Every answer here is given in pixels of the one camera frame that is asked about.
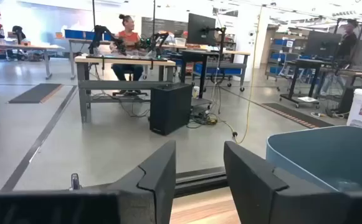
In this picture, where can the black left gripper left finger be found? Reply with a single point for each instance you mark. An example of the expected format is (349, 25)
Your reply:
(162, 174)

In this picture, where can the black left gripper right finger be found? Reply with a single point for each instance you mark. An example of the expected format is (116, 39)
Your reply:
(249, 186)

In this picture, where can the black background robot arm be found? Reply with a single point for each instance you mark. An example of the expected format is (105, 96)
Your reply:
(162, 37)
(98, 34)

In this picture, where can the black computer tower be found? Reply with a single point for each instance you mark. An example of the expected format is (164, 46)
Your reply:
(169, 109)

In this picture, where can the blue plastic bin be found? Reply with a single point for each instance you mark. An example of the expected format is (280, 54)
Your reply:
(324, 155)

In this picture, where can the dark floor mat orange edge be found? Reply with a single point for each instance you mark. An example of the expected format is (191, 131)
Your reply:
(34, 93)
(296, 114)

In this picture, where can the wood-top grey workbench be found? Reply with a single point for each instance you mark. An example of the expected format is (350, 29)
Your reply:
(121, 84)

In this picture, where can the black monitor stand cart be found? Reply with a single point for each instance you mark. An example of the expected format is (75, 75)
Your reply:
(203, 74)

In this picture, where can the black wheeled cart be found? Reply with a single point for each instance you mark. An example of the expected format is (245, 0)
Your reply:
(294, 77)

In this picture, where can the grey workbench with blue bins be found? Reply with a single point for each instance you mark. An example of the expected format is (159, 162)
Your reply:
(227, 65)

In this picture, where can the shelving with blue bins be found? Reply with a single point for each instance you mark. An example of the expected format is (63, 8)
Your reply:
(280, 57)

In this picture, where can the person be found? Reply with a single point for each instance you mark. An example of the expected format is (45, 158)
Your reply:
(127, 37)
(349, 43)

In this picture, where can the black monitor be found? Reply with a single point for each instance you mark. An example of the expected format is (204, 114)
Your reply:
(322, 43)
(201, 29)

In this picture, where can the blue storage crate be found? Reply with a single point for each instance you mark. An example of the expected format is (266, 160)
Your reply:
(74, 34)

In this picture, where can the wood-top table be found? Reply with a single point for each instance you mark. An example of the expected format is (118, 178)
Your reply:
(25, 47)

